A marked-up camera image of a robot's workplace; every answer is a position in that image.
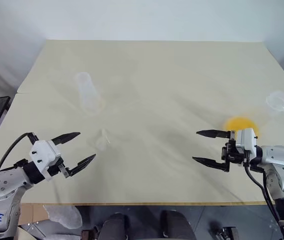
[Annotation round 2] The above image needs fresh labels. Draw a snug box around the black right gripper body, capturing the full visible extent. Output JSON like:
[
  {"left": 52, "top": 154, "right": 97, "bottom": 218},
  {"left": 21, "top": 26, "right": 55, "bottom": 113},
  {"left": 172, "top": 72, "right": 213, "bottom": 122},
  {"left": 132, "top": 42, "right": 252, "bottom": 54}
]
[{"left": 221, "top": 138, "right": 252, "bottom": 167}]

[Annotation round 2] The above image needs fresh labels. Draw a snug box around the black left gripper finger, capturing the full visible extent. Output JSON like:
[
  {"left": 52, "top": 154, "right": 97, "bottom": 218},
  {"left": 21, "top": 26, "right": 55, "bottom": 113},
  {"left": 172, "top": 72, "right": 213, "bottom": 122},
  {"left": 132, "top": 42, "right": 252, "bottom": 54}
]
[
  {"left": 50, "top": 132, "right": 81, "bottom": 146},
  {"left": 66, "top": 153, "right": 97, "bottom": 179}
]

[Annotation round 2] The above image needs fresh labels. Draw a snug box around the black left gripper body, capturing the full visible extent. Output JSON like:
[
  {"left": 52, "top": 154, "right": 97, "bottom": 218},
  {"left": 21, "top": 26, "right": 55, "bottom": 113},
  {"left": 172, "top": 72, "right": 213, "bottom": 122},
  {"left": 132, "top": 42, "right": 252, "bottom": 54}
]
[{"left": 47, "top": 156, "right": 71, "bottom": 179}]

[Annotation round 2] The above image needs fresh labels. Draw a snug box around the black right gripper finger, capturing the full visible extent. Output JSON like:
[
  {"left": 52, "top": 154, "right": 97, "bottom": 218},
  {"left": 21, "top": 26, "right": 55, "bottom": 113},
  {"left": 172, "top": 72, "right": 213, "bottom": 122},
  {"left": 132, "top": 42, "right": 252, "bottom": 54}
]
[
  {"left": 192, "top": 156, "right": 231, "bottom": 173},
  {"left": 196, "top": 129, "right": 236, "bottom": 140}
]

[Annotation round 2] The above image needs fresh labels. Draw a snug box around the clear plastic cylinder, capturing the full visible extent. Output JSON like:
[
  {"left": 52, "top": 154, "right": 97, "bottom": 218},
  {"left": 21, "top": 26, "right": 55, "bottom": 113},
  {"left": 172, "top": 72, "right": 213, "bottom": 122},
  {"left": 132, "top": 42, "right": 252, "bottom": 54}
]
[{"left": 73, "top": 71, "right": 107, "bottom": 116}]

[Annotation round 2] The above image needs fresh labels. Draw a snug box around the small clear plastic piece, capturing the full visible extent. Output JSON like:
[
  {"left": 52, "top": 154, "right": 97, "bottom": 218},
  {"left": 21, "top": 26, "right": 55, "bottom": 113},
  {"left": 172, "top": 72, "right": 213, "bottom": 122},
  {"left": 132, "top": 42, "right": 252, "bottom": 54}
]
[{"left": 93, "top": 128, "right": 112, "bottom": 152}]

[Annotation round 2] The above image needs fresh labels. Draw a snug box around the white plastic bag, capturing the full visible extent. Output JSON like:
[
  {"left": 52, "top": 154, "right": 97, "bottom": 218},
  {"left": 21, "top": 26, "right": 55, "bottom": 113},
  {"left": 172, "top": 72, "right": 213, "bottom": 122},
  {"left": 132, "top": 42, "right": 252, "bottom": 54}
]
[{"left": 43, "top": 204, "right": 82, "bottom": 230}]

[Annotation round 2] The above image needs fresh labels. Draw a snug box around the brown cardboard box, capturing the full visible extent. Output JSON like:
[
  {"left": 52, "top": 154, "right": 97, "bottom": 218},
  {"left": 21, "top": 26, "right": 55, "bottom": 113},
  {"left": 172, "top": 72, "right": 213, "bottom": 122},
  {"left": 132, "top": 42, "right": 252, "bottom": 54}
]
[{"left": 19, "top": 203, "right": 52, "bottom": 226}]

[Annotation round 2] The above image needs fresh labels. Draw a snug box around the beige tablecloth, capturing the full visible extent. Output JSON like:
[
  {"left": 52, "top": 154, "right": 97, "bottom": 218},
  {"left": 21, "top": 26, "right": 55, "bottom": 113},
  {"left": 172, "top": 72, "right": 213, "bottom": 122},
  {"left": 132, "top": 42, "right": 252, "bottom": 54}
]
[{"left": 15, "top": 39, "right": 284, "bottom": 207}]

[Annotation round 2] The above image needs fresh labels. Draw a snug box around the dark rounded shape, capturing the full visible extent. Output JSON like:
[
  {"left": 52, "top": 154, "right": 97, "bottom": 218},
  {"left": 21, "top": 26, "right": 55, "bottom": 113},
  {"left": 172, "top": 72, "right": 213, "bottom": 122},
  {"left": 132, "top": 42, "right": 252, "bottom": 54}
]
[
  {"left": 101, "top": 212, "right": 133, "bottom": 240},
  {"left": 160, "top": 209, "right": 197, "bottom": 240}
]

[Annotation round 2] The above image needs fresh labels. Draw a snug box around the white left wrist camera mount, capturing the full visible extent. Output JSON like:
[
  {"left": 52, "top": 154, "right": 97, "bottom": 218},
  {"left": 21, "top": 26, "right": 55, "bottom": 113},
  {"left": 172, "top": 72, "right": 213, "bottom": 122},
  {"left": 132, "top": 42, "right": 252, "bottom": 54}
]
[{"left": 29, "top": 139, "right": 64, "bottom": 182}]

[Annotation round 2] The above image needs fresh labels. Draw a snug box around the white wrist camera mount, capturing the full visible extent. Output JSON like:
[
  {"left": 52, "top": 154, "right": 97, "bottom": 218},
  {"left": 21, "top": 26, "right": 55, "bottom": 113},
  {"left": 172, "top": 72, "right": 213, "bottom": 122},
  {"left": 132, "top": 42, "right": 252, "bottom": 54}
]
[
  {"left": 29, "top": 139, "right": 64, "bottom": 182},
  {"left": 235, "top": 127, "right": 258, "bottom": 157}
]

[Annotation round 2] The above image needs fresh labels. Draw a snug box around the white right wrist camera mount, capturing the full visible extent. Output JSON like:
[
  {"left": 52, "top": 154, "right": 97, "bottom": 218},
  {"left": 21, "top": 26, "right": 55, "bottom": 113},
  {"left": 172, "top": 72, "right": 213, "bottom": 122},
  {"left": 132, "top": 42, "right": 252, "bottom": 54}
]
[{"left": 235, "top": 127, "right": 258, "bottom": 157}]

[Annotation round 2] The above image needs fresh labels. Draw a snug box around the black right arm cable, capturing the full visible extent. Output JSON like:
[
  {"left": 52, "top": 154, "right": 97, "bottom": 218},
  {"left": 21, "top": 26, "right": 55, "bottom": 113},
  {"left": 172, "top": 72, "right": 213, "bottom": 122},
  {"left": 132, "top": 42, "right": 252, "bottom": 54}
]
[{"left": 243, "top": 159, "right": 284, "bottom": 240}]

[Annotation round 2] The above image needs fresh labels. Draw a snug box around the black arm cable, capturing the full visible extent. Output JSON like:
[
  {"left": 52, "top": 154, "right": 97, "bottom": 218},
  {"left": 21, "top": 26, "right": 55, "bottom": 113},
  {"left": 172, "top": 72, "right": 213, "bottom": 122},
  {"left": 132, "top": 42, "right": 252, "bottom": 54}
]
[
  {"left": 0, "top": 131, "right": 38, "bottom": 173},
  {"left": 243, "top": 159, "right": 284, "bottom": 240}
]

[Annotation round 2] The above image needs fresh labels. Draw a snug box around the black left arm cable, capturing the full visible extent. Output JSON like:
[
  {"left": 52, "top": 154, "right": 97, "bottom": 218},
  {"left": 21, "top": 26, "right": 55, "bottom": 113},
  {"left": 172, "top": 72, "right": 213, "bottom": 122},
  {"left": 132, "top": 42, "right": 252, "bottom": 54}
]
[{"left": 0, "top": 131, "right": 38, "bottom": 173}]

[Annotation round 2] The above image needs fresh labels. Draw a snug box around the grey metal bracket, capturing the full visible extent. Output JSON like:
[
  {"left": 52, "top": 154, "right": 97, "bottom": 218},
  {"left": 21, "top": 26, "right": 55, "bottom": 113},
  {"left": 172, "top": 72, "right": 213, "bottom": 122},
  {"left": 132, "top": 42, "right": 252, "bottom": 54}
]
[{"left": 215, "top": 226, "right": 240, "bottom": 240}]

